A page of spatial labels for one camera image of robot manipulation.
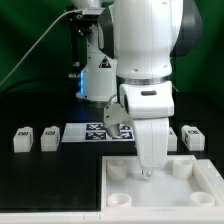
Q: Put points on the white sheet with markers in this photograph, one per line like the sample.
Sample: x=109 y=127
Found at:
x=93 y=132

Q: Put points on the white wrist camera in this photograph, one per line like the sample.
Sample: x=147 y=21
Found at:
x=114 y=116

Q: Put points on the black camera on stand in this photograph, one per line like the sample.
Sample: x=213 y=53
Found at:
x=80 y=22

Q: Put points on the white square table top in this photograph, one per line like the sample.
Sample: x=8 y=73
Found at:
x=177 y=185

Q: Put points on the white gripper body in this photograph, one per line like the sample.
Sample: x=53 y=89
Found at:
x=149 y=107

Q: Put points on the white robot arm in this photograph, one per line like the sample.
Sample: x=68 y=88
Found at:
x=143 y=36

